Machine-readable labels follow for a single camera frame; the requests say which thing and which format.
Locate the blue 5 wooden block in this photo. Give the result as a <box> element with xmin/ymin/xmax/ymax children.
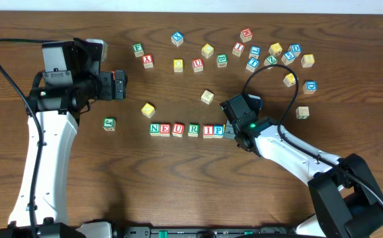
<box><xmin>281</xmin><ymin>51</ymin><xmax>296</xmax><ymax>65</ymax></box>

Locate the yellow O top block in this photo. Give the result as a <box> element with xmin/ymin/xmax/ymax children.
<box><xmin>173</xmin><ymin>59</ymin><xmax>184</xmax><ymax>73</ymax></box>

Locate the green N wooden block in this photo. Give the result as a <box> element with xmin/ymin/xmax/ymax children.
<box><xmin>149</xmin><ymin>123</ymin><xmax>160</xmax><ymax>136</ymax></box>

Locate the red E wooden block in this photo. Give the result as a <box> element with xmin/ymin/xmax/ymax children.
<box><xmin>159</xmin><ymin>124</ymin><xmax>171</xmax><ymax>137</ymax></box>

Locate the red block far top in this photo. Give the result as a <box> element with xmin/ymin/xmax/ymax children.
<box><xmin>240</xmin><ymin>28</ymin><xmax>253</xmax><ymax>42</ymax></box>

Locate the yellow monkey picture block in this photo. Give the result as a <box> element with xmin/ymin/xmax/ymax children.
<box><xmin>269</xmin><ymin>42</ymin><xmax>282</xmax><ymax>57</ymax></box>

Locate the yellow 8 wooden block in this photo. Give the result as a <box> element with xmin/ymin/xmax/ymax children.
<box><xmin>301</xmin><ymin>54</ymin><xmax>316</xmax><ymax>68</ymax></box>

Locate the green B wooden block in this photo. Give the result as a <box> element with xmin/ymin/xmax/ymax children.
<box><xmin>216</xmin><ymin>54</ymin><xmax>228</xmax><ymax>67</ymax></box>

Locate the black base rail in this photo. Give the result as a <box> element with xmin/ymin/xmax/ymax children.
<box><xmin>114</xmin><ymin>226</ymin><xmax>295</xmax><ymax>238</ymax></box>

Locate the yellow O side block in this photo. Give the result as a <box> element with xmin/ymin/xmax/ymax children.
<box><xmin>200</xmin><ymin>90</ymin><xmax>214</xmax><ymax>104</ymax></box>

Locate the blue L wooden block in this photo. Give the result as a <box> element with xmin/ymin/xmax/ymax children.
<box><xmin>249</xmin><ymin>46</ymin><xmax>261</xmax><ymax>60</ymax></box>

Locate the green Z wooden block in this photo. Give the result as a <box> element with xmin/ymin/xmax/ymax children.
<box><xmin>264</xmin><ymin>55</ymin><xmax>278</xmax><ymax>69</ymax></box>

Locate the blue D block far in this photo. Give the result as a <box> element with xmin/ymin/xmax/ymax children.
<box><xmin>288</xmin><ymin>44</ymin><xmax>302</xmax><ymax>57</ymax></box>

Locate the red Y wooden block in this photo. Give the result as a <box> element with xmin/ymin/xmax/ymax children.
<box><xmin>142</xmin><ymin>54</ymin><xmax>153</xmax><ymax>69</ymax></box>

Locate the green 7 wooden block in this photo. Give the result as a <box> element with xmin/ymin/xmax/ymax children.
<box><xmin>296</xmin><ymin>106</ymin><xmax>310</xmax><ymax>120</ymax></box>

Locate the green R wooden block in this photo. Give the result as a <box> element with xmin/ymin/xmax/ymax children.
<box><xmin>187</xmin><ymin>124</ymin><xmax>199</xmax><ymax>137</ymax></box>

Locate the yellow block centre top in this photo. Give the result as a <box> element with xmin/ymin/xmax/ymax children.
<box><xmin>201</xmin><ymin>43</ymin><xmax>214</xmax><ymax>59</ymax></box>

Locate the blue X wooden block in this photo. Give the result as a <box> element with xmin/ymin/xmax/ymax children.
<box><xmin>171</xmin><ymin>32</ymin><xmax>184</xmax><ymax>47</ymax></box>

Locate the blue P wooden block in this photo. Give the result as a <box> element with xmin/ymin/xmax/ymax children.
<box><xmin>214</xmin><ymin>125</ymin><xmax>225</xmax><ymax>138</ymax></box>

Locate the red i block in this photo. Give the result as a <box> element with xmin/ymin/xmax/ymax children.
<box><xmin>232</xmin><ymin>42</ymin><xmax>245</xmax><ymax>57</ymax></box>
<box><xmin>202</xmin><ymin>125</ymin><xmax>214</xmax><ymax>138</ymax></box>

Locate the red u block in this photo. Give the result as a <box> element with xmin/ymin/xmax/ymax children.
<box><xmin>172</xmin><ymin>123</ymin><xmax>185</xmax><ymax>138</ymax></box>
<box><xmin>192</xmin><ymin>58</ymin><xmax>204</xmax><ymax>73</ymax></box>

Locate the green F wooden block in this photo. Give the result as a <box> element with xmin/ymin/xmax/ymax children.
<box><xmin>132</xmin><ymin>43</ymin><xmax>144</xmax><ymax>58</ymax></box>

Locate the blue D block near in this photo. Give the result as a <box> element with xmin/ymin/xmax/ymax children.
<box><xmin>303</xmin><ymin>81</ymin><xmax>318</xmax><ymax>95</ymax></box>

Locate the yellow block lower left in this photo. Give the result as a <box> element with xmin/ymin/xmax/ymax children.
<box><xmin>141</xmin><ymin>102</ymin><xmax>155</xmax><ymax>118</ymax></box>

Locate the blue d block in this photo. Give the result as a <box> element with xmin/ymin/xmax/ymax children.
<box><xmin>303</xmin><ymin>81</ymin><xmax>318</xmax><ymax>95</ymax></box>
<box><xmin>288</xmin><ymin>44</ymin><xmax>302</xmax><ymax>57</ymax></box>

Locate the green J wooden block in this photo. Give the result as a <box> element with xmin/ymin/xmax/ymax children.
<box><xmin>103</xmin><ymin>118</ymin><xmax>116</xmax><ymax>131</ymax></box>

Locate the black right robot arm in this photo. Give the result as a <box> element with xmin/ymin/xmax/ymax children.
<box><xmin>227</xmin><ymin>112</ymin><xmax>383</xmax><ymax>237</ymax></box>

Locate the blue T wooden block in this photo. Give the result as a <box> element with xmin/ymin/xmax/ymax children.
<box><xmin>245</xmin><ymin>57</ymin><xmax>260</xmax><ymax>73</ymax></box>

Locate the yellow picture wooden block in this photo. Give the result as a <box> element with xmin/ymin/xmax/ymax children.
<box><xmin>283</xmin><ymin>73</ymin><xmax>298</xmax><ymax>87</ymax></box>

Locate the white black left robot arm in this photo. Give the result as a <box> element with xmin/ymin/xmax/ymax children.
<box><xmin>0</xmin><ymin>70</ymin><xmax>128</xmax><ymax>237</ymax></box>

